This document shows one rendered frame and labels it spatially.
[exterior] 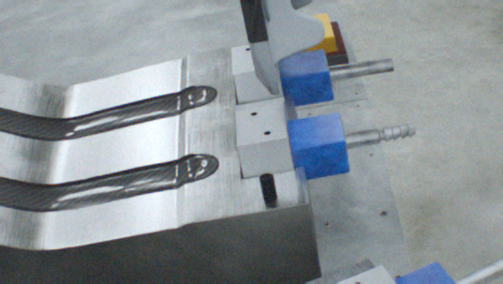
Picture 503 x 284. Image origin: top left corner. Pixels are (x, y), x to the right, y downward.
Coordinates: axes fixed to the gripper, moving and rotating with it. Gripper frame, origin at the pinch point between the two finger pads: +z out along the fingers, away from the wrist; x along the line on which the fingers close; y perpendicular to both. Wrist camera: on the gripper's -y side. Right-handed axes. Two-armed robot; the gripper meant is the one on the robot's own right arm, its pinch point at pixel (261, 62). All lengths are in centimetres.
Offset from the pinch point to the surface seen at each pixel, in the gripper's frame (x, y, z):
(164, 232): -17.8, -8.1, 2.5
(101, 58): 30.4, -19.0, 11.0
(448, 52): 169, 44, 91
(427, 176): 113, 27, 91
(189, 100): 0.4, -6.4, 2.5
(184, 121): -3.8, -6.7, 2.1
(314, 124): -10.1, 3.3, 0.6
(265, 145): -13.4, -0.3, -0.4
